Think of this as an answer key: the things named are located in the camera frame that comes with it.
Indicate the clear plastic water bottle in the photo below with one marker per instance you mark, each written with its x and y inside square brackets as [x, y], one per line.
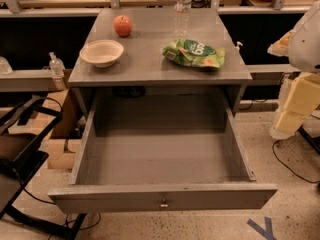
[182, 10]

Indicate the black metal cart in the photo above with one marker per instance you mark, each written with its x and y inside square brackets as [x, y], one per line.
[20, 159]

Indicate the hand sanitizer pump bottle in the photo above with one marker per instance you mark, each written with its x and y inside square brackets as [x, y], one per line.
[57, 68]

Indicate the grey top drawer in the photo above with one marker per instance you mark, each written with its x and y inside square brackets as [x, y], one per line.
[161, 152]

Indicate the grey wooden cabinet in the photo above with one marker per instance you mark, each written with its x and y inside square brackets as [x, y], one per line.
[142, 62]

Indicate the red apple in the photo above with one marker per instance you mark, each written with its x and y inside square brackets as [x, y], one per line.
[122, 25]

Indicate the white bowl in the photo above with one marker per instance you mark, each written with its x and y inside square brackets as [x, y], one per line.
[101, 53]

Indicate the green chip bag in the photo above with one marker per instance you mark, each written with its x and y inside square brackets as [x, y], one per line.
[191, 53]

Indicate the cardboard box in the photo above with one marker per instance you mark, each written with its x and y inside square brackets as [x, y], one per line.
[59, 144]

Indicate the small white pump bottle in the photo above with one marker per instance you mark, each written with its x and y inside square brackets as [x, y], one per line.
[238, 46]

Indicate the foam-padded gripper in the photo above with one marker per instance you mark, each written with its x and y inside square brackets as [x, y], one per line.
[306, 47]

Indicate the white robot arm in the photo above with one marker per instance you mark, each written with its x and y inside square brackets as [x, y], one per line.
[302, 44]

